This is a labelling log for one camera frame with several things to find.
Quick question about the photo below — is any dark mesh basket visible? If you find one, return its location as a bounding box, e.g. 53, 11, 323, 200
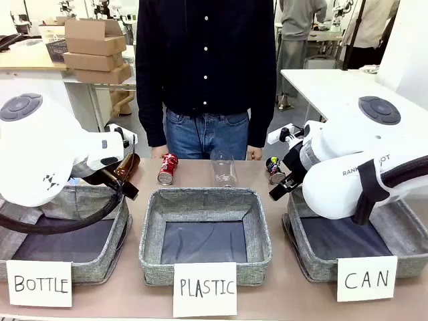
45, 39, 69, 64

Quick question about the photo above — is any bystander in beige top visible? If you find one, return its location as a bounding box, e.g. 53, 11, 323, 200
340, 0, 401, 70

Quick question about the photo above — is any person's right forearm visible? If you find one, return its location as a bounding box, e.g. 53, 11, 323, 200
136, 76, 167, 148

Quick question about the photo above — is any white plastic crate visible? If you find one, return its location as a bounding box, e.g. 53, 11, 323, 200
39, 25, 66, 43

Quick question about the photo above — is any person in dark shirt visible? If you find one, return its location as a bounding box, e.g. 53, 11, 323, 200
135, 0, 278, 161

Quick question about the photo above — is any small open cardboard box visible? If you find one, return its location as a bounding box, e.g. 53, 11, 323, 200
39, 16, 68, 27

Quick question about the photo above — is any white paper sign PLASTIC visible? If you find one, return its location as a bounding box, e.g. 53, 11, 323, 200
172, 262, 238, 318

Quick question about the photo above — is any beige bag under desk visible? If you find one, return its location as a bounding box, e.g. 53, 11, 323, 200
110, 90, 132, 118

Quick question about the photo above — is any person's left forearm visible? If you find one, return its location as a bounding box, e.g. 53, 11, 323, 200
247, 76, 278, 148

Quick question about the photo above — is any crushed red soda can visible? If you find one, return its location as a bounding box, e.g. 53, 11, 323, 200
156, 152, 179, 186

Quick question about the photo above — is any bystander in grey clothes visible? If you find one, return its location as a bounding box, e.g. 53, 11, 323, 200
276, 0, 328, 110

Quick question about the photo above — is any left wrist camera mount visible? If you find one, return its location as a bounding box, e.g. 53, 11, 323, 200
105, 123, 138, 150

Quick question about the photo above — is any flat closed cardboard box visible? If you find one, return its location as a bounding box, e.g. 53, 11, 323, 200
63, 51, 125, 72
74, 63, 132, 86

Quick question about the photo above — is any grey fabric basket bottle label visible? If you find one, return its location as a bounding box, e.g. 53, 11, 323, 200
0, 185, 134, 285

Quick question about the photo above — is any white metal desk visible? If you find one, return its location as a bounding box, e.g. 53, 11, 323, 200
63, 45, 137, 133

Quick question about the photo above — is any black strap on arm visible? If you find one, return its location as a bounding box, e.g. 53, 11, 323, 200
351, 158, 386, 225

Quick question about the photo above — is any black tripod pole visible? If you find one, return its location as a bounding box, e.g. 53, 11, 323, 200
342, 0, 364, 71

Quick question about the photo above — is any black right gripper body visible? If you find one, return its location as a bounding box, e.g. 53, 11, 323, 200
282, 145, 310, 183

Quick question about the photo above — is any wooden top table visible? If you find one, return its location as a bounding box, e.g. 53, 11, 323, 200
0, 42, 70, 72

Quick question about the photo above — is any crushed dark printed can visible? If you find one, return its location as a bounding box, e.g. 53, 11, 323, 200
265, 156, 286, 185

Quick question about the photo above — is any large clear plastic bottle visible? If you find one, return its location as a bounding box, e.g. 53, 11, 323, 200
209, 149, 239, 188

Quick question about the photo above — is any grey fabric basket can label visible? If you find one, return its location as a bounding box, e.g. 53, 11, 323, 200
282, 187, 428, 283

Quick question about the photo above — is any person's right hand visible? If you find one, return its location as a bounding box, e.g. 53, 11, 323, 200
150, 144, 168, 160

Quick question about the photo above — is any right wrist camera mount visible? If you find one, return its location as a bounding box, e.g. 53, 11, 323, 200
266, 124, 306, 145

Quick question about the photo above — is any white paper sign CAN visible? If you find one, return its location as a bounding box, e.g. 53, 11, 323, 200
336, 255, 399, 303

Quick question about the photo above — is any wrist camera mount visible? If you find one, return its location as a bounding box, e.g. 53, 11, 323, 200
105, 123, 138, 150
266, 124, 306, 145

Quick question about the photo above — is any grey fabric basket plastic label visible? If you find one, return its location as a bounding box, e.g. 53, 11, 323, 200
138, 187, 274, 287

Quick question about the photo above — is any white paper sign BOTTLE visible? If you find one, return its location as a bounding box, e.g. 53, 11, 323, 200
5, 259, 74, 308

